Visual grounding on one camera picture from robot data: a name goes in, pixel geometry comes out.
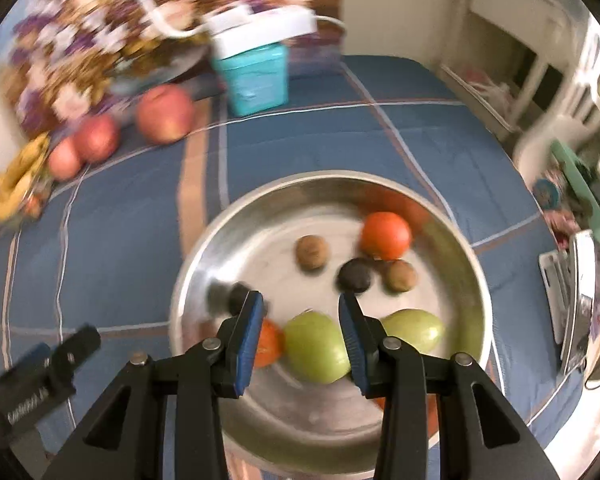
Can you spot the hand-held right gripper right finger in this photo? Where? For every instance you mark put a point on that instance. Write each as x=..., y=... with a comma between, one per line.
x=352, y=350

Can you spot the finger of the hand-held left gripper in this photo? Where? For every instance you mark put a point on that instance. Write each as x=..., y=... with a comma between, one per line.
x=30, y=356
x=77, y=347

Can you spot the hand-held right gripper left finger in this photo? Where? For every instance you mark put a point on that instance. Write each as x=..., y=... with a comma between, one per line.
x=247, y=345

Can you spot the small orange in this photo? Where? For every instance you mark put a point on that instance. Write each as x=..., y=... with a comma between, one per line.
x=271, y=344
x=386, y=235

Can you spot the dark plum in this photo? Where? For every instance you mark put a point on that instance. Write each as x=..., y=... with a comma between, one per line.
x=355, y=276
x=225, y=299

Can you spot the round metal bowl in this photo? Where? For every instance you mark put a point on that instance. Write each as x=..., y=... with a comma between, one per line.
x=300, y=410

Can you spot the blue plaid blanket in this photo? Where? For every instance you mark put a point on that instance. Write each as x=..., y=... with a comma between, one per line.
x=130, y=240

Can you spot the clear plastic fruit bag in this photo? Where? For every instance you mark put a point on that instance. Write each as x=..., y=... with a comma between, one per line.
x=37, y=200

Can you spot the bunch of yellow bananas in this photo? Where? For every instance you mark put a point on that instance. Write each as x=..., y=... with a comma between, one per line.
x=17, y=180

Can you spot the small red apple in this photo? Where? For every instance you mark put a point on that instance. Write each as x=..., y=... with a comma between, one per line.
x=65, y=160

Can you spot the medium red apple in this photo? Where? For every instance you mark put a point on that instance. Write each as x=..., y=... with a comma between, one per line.
x=97, y=139

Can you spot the grey flat device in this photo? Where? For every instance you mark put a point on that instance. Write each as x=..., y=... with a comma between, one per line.
x=572, y=300

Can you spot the large red apple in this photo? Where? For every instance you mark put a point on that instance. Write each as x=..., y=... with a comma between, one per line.
x=165, y=115

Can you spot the colourful round trinkets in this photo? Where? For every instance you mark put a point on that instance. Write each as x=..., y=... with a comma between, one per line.
x=550, y=195

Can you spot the teal plastic box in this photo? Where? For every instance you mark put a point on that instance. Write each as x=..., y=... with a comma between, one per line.
x=252, y=82

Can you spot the green board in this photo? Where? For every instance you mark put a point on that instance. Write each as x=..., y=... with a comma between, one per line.
x=575, y=170

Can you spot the white plastic bag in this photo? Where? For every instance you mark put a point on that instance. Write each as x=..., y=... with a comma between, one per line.
x=492, y=91

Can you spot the floral painting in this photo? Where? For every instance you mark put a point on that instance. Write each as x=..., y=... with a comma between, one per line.
x=70, y=45

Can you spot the white chair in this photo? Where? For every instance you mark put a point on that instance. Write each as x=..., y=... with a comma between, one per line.
x=565, y=105

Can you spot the white shelf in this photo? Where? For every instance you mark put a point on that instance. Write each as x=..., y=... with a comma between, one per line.
x=480, y=35

